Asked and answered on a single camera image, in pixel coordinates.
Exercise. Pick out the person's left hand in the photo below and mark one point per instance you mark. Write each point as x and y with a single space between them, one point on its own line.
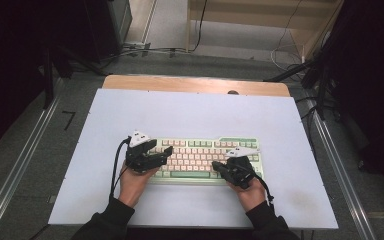
133 188

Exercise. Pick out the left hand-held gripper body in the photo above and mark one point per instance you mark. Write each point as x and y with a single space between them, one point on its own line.
138 160

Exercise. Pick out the light wooden shelf unit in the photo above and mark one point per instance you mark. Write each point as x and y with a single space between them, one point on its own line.
253 16

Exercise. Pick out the white table board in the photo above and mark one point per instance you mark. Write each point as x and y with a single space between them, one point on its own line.
196 113

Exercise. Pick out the black tripod stand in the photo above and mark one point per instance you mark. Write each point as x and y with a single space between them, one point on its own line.
320 86

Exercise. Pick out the aluminium floor rail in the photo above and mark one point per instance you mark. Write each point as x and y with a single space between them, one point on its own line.
343 180
20 163

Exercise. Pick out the grey power strip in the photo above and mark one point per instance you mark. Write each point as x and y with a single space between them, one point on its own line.
136 44

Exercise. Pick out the person's right hand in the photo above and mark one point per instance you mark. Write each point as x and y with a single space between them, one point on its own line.
251 198

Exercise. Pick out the black cabinet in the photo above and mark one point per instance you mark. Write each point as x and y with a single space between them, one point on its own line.
103 26

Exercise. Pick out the dark curtain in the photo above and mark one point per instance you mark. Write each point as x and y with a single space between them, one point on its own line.
10 66
373 83

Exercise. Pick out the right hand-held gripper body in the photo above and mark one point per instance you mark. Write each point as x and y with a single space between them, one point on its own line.
241 173

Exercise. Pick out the green and pink keyboard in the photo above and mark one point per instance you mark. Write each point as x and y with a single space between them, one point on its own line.
196 156

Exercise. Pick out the black metal stand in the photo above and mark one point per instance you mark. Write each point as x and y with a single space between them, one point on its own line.
48 80

